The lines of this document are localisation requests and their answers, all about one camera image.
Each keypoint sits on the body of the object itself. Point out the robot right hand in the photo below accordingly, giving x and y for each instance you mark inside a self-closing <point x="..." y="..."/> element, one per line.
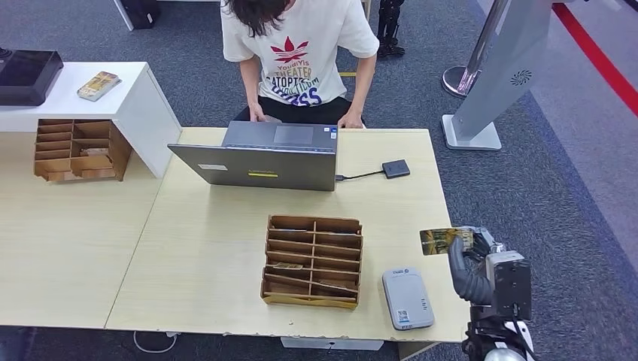
<point x="511" y="289"/>

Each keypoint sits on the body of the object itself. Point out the person's right hand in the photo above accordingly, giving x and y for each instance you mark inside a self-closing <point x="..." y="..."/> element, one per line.
<point x="257" y="114"/>

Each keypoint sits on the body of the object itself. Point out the person's left hand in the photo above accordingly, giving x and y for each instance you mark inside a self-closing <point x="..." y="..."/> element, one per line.
<point x="351" y="120"/>

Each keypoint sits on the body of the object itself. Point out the grey phone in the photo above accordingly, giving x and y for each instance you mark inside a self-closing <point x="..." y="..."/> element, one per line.
<point x="272" y="119"/>

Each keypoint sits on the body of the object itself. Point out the gold patterned ID card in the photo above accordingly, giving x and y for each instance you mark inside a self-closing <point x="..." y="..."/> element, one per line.
<point x="436" y="241"/>

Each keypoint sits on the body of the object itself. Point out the grey card reader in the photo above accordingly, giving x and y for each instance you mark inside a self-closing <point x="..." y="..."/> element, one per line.
<point x="406" y="296"/>

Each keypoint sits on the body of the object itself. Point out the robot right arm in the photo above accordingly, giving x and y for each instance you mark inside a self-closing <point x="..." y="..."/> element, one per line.
<point x="491" y="344"/>

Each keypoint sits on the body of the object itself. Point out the person's right forearm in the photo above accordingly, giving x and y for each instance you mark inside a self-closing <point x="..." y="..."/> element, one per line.
<point x="250" y="82"/>

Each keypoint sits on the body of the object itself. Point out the person's left forearm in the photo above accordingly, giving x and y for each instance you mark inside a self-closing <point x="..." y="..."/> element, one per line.
<point x="363" y="84"/>

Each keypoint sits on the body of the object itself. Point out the person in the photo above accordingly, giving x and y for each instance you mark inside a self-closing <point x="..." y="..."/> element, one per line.
<point x="299" y="30"/>

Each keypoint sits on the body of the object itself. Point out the wooden slotted card organizer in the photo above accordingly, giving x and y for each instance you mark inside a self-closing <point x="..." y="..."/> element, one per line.
<point x="120" y="148"/>
<point x="311" y="298"/>

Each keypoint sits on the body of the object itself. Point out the patterned room key card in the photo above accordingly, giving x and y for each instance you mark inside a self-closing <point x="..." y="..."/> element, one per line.
<point x="287" y="266"/>

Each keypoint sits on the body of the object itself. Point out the grey laptop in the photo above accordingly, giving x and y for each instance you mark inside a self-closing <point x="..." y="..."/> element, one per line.
<point x="259" y="169"/>

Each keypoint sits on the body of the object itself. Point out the small black square device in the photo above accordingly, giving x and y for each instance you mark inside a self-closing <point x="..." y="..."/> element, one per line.
<point x="396" y="169"/>

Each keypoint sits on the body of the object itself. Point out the black robot legs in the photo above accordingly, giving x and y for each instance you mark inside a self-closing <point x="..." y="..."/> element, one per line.
<point x="390" y="30"/>

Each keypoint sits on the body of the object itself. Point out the wooden desk leg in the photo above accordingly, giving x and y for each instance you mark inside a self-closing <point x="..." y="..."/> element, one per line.
<point x="413" y="350"/>

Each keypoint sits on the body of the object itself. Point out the white shelf riser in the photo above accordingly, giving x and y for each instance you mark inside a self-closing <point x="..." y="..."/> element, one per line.
<point x="137" y="99"/>

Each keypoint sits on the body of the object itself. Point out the black cabinet box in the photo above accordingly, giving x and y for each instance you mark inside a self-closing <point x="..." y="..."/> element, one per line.
<point x="139" y="12"/>

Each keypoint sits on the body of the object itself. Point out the stack of patterned cards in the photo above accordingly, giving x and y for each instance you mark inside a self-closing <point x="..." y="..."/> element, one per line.
<point x="98" y="85"/>

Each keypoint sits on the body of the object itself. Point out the silver kiosk stand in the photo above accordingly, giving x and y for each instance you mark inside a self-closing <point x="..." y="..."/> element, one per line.
<point x="503" y="65"/>

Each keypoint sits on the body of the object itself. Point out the patterned cards in organizer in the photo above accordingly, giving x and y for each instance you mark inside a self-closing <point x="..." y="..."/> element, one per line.
<point x="94" y="152"/>

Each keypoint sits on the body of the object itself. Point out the white box under desk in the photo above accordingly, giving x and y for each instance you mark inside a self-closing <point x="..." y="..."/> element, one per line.
<point x="329" y="344"/>

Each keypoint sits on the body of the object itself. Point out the black tray box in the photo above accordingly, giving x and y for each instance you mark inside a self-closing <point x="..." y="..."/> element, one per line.
<point x="27" y="77"/>

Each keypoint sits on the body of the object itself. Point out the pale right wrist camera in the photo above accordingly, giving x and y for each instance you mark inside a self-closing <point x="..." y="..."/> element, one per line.
<point x="521" y="336"/>

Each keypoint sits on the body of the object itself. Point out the chrome stanchion post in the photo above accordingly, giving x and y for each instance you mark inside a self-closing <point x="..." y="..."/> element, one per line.
<point x="462" y="79"/>

